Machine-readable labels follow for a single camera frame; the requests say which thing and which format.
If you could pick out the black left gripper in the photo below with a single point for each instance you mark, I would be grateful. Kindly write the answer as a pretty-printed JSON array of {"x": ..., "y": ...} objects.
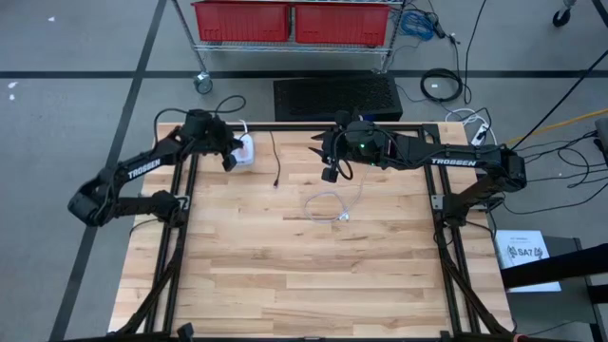
[{"x": 223, "y": 142}]

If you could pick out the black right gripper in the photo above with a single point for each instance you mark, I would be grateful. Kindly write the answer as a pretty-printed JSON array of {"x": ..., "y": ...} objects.
[{"x": 356, "y": 142}]

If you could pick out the wide white power strip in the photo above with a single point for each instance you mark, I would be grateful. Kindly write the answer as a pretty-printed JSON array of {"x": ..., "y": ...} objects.
[{"x": 249, "y": 142}]

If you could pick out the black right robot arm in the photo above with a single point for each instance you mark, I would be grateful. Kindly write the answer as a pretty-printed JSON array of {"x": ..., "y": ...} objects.
[{"x": 418, "y": 152}]

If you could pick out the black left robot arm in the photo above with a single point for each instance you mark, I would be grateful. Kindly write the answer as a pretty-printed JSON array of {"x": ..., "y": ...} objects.
[{"x": 173, "y": 148}]

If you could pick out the black perforated computer case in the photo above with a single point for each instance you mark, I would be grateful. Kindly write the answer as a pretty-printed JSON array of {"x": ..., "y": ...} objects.
[{"x": 313, "y": 95}]

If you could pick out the red plastic storage bin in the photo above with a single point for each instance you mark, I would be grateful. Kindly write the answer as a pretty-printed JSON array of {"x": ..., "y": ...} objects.
[
  {"x": 237, "y": 21},
  {"x": 342, "y": 24}
]

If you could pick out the white floor power strip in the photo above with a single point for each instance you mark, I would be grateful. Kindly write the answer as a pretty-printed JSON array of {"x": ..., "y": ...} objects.
[{"x": 479, "y": 138}]

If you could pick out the white printed paper sheet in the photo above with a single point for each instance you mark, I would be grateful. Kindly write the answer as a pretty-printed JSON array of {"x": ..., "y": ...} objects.
[{"x": 522, "y": 266}]

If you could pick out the black metal beam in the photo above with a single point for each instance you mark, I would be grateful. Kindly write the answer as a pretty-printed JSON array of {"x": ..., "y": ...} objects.
[{"x": 560, "y": 268}]

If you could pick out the black caster wheel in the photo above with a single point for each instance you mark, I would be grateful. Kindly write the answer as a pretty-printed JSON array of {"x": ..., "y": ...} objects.
[{"x": 560, "y": 18}]

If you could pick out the grey box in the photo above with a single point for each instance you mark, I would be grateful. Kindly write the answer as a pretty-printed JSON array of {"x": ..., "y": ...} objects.
[{"x": 602, "y": 130}]

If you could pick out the black aluminium table frame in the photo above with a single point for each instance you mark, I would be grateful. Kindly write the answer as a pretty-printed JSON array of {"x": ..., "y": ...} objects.
[{"x": 299, "y": 127}]

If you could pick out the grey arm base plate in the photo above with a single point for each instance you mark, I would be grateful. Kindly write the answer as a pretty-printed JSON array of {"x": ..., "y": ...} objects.
[{"x": 437, "y": 202}]

